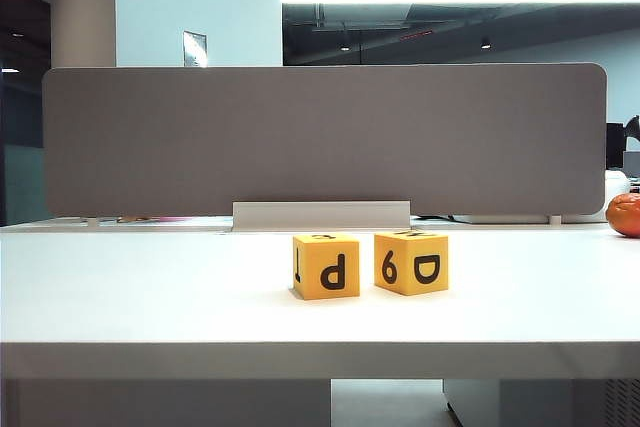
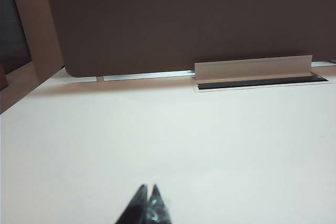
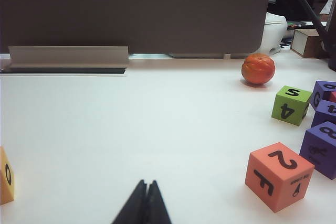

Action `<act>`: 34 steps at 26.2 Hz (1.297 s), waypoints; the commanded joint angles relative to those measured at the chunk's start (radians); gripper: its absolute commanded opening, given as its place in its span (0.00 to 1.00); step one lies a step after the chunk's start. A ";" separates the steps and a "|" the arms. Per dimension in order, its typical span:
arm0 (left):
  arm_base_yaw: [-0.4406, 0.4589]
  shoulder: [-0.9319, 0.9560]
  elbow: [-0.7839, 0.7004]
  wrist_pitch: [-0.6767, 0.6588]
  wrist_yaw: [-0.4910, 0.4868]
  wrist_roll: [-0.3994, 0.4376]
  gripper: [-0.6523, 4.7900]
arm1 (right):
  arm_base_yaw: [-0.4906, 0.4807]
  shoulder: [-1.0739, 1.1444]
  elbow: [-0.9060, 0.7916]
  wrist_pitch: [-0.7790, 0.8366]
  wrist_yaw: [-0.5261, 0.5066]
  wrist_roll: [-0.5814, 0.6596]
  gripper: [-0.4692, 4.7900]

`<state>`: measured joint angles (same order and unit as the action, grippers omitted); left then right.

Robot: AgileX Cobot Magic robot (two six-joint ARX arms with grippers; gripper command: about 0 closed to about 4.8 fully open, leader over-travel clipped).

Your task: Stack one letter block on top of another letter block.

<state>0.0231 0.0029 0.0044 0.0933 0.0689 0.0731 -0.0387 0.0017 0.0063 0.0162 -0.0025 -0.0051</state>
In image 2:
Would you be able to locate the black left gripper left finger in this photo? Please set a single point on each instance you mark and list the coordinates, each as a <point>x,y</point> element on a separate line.
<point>136,208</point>

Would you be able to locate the grey fabric desk divider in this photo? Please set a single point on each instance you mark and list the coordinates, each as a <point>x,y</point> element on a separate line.
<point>183,19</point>

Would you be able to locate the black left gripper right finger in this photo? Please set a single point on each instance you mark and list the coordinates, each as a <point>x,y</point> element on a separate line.
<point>157,208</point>

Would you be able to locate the beige round column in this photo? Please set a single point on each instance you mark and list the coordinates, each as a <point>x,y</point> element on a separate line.
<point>39,24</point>

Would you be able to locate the white divider foot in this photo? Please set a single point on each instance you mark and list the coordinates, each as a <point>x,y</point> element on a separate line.
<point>100,78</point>

